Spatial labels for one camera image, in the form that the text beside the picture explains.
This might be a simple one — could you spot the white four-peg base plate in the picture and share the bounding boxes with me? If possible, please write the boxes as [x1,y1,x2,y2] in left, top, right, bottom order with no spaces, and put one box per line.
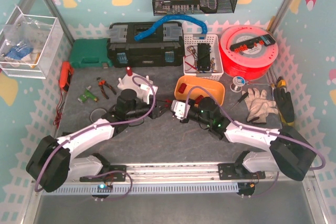
[117,73,153,104]

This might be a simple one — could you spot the brown tape roll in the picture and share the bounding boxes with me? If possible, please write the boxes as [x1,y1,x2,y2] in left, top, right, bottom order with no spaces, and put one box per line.
[89,108,107,123]

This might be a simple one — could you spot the orange black pliers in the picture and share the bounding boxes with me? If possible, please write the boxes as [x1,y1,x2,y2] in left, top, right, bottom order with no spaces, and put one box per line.
[96,77,117,100]

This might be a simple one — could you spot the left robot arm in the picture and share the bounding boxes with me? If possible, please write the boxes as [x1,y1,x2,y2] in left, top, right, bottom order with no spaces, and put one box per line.
[26,89,165,192]

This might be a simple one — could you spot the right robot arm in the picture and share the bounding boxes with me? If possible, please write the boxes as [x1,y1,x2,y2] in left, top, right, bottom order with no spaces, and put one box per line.
[171,97,316,181]

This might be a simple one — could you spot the orange plastic tray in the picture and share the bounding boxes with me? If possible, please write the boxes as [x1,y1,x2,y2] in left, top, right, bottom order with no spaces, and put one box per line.
[173,75,226,109]

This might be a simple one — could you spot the black toolbox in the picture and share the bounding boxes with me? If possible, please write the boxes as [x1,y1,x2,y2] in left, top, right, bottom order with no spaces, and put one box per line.
[107,21,185,68]

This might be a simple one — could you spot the green brass fitting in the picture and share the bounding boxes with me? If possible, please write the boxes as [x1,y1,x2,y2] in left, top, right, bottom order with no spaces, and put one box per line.
[77,86,99,103]

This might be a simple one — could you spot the small solder spool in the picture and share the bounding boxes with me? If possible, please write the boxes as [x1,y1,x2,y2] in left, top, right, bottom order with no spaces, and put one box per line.
[230,76,246,93]

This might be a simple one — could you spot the black plate in basket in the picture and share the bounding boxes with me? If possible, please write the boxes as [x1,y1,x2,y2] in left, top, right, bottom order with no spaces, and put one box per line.
[197,43,211,71]

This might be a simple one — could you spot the small black screwdriver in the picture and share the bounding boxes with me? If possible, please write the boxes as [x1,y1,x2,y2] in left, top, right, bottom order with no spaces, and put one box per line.
[230,93,248,110]

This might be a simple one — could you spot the white perforated basket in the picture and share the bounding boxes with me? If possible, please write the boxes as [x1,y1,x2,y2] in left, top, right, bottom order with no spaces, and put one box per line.
[183,34,224,81]

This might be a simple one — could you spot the green tool case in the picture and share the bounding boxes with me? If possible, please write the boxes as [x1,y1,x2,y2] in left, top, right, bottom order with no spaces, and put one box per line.
[69,38,113,68]

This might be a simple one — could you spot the white work glove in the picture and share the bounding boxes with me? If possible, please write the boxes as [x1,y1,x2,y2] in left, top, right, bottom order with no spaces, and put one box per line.
[245,88,279,124]

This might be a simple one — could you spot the orange multimeter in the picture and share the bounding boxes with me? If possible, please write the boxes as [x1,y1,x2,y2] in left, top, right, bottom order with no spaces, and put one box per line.
[59,61,74,92]

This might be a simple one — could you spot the red filament spool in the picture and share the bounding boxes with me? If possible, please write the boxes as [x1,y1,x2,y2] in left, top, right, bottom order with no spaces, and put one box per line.
[219,25,278,80]

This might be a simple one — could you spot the black yellow glove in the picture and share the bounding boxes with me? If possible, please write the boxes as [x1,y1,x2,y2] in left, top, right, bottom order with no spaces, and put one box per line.
[274,88,295,126]

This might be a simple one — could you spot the yellow black screwdriver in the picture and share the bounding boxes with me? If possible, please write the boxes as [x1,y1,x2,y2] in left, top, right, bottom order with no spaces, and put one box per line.
[271,77,287,91]

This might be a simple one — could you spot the black connector strip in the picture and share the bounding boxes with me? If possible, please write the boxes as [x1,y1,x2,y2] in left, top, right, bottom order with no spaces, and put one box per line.
[229,34,276,53]

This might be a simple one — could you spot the blue white glove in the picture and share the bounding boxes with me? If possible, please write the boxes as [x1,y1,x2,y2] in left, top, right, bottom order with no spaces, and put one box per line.
[5,41,33,62]

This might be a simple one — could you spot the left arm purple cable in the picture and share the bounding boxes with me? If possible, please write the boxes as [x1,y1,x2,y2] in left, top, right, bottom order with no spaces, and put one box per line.
[34,74,157,201]

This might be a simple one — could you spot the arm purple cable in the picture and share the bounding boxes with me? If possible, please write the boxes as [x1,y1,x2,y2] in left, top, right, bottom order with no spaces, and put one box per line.
[34,74,157,201]
[184,85,327,199]

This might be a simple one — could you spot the aluminium front rail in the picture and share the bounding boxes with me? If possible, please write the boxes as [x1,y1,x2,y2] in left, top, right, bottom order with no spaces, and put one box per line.
[32,158,316,186]

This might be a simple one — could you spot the blue corrugated hose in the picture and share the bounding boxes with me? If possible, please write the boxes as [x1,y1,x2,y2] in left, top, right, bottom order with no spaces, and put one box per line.
[134,15,208,41]

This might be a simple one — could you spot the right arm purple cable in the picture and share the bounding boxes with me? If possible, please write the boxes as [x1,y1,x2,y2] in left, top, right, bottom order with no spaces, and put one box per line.
[184,85,327,199]

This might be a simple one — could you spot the clear acrylic wall box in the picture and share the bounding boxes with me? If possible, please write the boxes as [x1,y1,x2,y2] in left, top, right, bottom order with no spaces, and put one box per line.
[1,6,64,79]

